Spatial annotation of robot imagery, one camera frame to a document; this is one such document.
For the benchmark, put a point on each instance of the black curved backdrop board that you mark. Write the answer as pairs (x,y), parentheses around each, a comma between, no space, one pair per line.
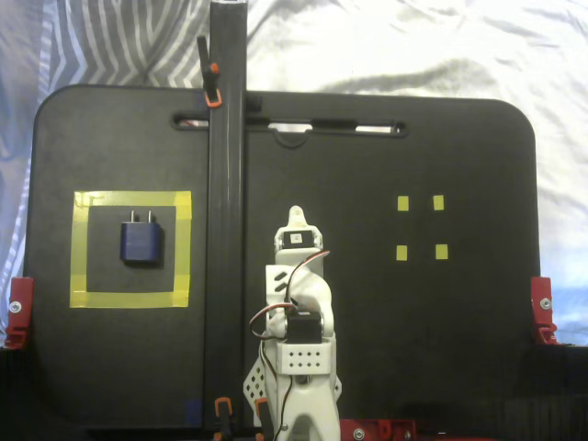
(551,390)

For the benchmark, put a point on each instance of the black divider bar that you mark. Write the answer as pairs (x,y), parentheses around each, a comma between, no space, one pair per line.
(225,184)

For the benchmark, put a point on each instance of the red screw C-clamp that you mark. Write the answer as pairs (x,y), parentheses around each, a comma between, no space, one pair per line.
(399,429)

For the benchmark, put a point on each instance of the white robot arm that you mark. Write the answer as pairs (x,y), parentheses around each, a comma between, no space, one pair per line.
(312,413)

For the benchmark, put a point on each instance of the blue white charger block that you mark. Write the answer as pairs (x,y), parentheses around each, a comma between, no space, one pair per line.
(142,243)

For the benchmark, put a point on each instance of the small orange base clamp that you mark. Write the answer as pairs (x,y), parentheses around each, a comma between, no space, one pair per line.
(261,406)

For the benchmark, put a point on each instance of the orange black spring clamp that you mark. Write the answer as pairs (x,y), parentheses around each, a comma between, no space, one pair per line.
(223,406)
(211,69)

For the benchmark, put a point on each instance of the red table clamp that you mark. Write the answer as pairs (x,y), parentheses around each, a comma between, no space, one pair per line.
(542,294)
(20,294)

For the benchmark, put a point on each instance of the yellow tape square outline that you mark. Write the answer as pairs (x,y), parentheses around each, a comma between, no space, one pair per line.
(128,299)

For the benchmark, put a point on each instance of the red pole base bracket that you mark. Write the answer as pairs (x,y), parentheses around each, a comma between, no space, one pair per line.
(358,429)

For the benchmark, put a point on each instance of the blue tape piece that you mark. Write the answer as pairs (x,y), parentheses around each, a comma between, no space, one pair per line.
(193,411)

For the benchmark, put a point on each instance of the small yellow tape marker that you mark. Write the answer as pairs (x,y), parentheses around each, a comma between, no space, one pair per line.
(438,202)
(441,251)
(402,253)
(403,203)

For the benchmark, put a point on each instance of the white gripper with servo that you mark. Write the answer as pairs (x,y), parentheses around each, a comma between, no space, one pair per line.
(296,239)

